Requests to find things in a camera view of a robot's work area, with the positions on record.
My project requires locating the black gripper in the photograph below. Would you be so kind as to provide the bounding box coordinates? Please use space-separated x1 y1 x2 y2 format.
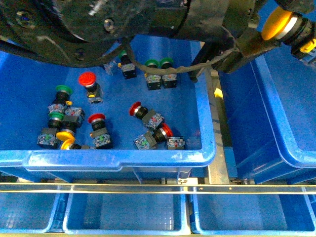
187 0 280 74

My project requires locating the yellow mushroom push button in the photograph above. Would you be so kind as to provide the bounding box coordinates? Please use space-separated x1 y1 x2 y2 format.
261 7 316 67

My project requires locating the left blue bin with buttons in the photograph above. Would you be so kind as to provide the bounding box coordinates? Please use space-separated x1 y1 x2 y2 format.
0 34 217 183

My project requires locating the green button top middle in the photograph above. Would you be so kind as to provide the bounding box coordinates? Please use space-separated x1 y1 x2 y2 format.
144 59 161 90

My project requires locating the empty middle blue bin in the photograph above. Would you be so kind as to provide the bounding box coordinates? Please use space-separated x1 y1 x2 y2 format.
219 45 316 184

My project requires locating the green button top left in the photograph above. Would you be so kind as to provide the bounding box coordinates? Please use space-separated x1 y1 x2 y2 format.
118 50 137 79

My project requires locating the red button lying centre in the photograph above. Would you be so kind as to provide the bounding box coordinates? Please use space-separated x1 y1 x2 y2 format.
129 101 165 131

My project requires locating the clear contact block top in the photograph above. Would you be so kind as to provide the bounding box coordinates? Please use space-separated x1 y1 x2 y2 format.
103 61 118 76

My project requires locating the loose contact block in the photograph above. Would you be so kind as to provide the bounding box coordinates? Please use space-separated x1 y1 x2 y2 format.
166 137 186 150

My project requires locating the red button lower right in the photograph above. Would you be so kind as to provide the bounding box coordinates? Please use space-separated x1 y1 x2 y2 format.
134 123 173 150

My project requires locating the red button upright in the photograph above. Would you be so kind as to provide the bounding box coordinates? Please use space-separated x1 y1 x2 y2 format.
79 72 103 104

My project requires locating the red button lower middle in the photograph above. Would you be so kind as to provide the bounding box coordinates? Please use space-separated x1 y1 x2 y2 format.
88 113 113 149

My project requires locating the green button left upper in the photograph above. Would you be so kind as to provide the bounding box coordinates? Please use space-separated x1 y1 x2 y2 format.
47 85 73 114

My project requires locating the lower blue bin right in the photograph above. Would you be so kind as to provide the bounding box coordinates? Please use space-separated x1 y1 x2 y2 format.
189 186 316 237

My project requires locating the green button left lower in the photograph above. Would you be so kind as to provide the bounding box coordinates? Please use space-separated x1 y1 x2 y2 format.
37 112 64 149

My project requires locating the lower blue bin middle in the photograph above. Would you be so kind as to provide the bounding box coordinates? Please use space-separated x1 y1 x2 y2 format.
63 194 190 235

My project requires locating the lower blue bin left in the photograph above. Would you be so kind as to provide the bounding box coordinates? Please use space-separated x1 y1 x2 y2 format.
0 193 69 234

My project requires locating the grey cable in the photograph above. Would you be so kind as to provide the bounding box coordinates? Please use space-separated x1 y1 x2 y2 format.
124 41 237 76

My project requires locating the metal rack frame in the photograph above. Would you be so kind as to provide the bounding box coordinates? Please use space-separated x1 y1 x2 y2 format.
0 41 316 196

